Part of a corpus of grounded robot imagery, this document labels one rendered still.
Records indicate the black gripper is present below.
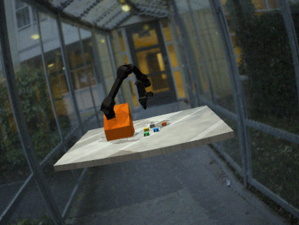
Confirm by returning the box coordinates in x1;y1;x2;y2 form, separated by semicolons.
138;88;148;110

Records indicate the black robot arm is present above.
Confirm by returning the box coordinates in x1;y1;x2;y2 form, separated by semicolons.
101;64;151;120

